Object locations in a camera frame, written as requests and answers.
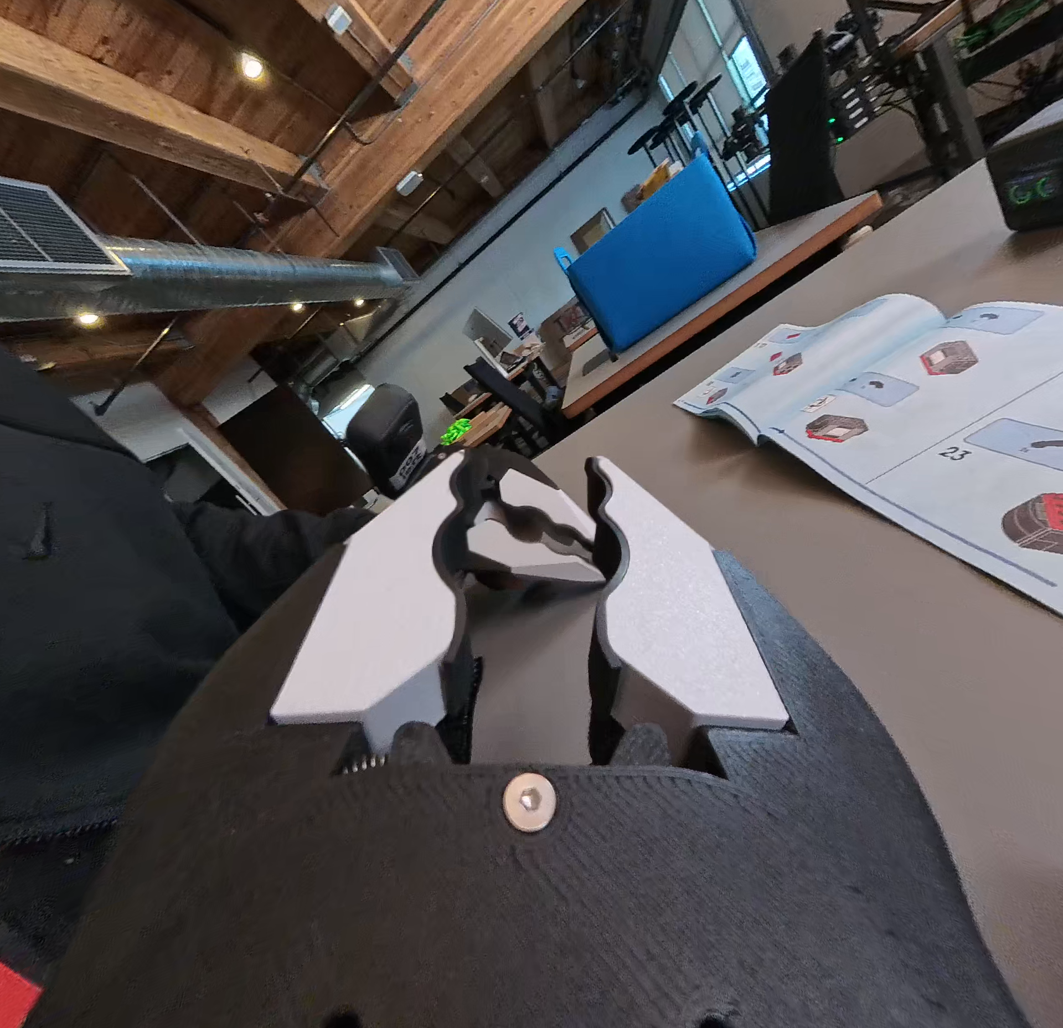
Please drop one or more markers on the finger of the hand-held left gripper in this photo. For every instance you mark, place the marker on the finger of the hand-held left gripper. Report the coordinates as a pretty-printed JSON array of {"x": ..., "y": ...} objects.
[
  {"x": 531, "y": 561},
  {"x": 544, "y": 504}
]

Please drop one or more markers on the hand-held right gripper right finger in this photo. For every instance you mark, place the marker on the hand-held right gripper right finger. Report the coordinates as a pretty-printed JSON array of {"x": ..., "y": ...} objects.
[{"x": 689, "y": 629}]

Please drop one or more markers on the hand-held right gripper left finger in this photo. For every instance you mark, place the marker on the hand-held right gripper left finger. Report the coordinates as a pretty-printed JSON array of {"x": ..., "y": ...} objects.
[{"x": 365, "y": 629}]

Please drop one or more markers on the person's left forearm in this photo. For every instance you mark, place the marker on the person's left forearm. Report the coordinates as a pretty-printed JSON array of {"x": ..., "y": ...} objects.
[{"x": 274, "y": 546}]

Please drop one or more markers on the grey desk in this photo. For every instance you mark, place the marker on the grey desk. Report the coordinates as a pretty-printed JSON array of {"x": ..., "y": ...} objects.
[{"x": 830, "y": 671}]

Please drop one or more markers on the green ribbon bundle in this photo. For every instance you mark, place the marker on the green ribbon bundle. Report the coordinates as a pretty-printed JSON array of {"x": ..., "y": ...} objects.
[{"x": 455, "y": 431}]

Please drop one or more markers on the silver monitor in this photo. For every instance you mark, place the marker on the silver monitor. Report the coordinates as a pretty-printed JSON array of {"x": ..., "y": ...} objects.
[{"x": 486, "y": 330}]

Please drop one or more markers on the blue felt storage bin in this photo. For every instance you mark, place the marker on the blue felt storage bin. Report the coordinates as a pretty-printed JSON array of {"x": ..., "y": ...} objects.
[{"x": 664, "y": 264}]

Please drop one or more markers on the light blue instruction booklet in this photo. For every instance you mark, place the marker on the light blue instruction booklet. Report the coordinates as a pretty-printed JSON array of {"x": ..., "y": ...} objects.
[{"x": 913, "y": 463}]

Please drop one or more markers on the person's black clothing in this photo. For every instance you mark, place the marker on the person's black clothing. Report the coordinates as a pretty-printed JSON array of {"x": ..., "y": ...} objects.
[{"x": 83, "y": 588}]

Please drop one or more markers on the yellow bag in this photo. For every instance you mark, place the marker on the yellow bag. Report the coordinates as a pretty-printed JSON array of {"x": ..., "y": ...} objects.
[{"x": 656, "y": 182}]

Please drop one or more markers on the grey table with wooden edge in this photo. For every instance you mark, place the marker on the grey table with wooden edge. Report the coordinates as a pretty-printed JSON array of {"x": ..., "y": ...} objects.
[{"x": 789, "y": 239}]

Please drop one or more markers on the metal vent grille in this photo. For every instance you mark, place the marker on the metal vent grille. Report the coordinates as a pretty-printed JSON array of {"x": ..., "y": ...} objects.
[{"x": 50, "y": 230}]

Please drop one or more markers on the cluster of black bar stools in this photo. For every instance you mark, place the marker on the cluster of black bar stools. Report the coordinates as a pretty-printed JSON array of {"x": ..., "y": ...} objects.
[{"x": 702, "y": 89}]

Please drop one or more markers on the black panel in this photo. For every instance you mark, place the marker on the black panel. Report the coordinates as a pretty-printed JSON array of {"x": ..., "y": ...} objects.
[{"x": 797, "y": 131}]

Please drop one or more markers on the equipment rack with green lights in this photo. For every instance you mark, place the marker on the equipment rack with green lights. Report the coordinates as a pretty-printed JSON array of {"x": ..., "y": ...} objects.
[{"x": 859, "y": 102}]

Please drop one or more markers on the black power adapter box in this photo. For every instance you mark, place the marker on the black power adapter box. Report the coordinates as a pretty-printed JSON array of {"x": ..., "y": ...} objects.
[{"x": 1030, "y": 180}]

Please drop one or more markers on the dark wall poster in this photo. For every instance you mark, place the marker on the dark wall poster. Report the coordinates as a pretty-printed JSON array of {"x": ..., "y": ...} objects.
[{"x": 519, "y": 324}]

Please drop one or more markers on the silver air duct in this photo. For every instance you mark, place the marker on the silver air duct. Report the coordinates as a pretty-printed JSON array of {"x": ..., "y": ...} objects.
[{"x": 249, "y": 268}]

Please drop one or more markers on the framed wall picture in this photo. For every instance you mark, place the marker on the framed wall picture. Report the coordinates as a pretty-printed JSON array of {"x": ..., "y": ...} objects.
[{"x": 591, "y": 230}]

